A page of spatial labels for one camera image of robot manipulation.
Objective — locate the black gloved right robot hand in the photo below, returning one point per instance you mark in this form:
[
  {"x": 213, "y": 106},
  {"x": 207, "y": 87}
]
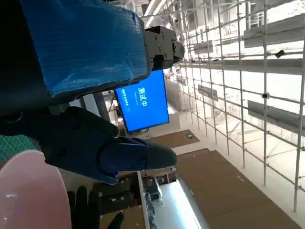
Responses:
[{"x": 85, "y": 210}]

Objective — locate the blue screen monitor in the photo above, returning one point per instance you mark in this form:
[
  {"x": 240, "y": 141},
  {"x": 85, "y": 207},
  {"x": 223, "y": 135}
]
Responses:
[{"x": 147, "y": 107}]

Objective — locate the pink bowl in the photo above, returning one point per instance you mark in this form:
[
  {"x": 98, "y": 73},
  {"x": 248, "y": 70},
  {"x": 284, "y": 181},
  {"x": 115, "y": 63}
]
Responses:
[{"x": 28, "y": 190}]

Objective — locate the green cutting mat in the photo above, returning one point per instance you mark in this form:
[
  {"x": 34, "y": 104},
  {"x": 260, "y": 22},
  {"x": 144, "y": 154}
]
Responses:
[{"x": 14, "y": 145}]

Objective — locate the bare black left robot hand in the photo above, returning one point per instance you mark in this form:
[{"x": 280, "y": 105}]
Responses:
[{"x": 83, "y": 47}]

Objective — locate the white pipe frame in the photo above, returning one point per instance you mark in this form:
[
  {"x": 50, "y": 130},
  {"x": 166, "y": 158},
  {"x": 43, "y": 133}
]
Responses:
[{"x": 264, "y": 143}]

